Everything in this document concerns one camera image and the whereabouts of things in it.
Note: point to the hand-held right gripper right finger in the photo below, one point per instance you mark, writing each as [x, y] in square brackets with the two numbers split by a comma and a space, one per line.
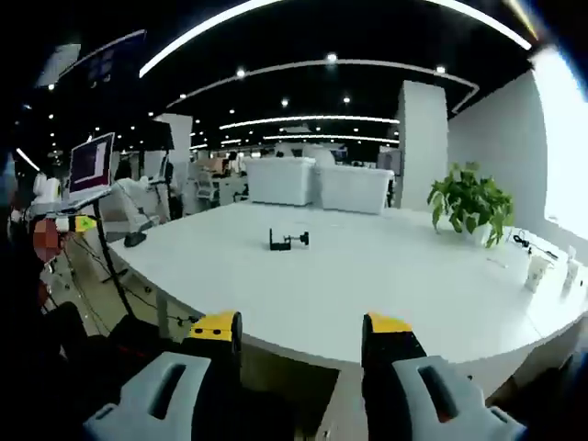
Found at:
[455, 399]

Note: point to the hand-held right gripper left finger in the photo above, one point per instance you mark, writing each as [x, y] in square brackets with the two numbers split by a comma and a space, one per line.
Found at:
[151, 390]

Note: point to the black pad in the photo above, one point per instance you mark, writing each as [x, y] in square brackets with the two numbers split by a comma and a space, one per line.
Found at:
[278, 243]

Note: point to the white desk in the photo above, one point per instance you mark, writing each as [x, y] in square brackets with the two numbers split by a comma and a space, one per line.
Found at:
[344, 294]

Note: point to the small black device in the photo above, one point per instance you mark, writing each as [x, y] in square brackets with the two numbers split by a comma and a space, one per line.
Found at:
[134, 240]

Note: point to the computer monitor on stand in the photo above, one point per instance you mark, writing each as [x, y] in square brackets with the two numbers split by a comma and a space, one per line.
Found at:
[92, 163]

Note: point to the person's black clothing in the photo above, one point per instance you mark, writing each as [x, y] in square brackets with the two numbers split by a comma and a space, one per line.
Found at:
[69, 367]

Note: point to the small white paper container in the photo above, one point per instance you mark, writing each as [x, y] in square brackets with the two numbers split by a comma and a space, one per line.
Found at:
[572, 268]
[536, 273]

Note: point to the hanging dark display panel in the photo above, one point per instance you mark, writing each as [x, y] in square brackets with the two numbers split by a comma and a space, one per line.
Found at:
[105, 59]

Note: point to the green potted plant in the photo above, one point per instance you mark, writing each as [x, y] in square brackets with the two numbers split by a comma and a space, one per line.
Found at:
[468, 197]

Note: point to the white plastic storage box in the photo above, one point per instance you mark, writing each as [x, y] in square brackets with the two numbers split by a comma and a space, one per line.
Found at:
[353, 190]
[280, 181]

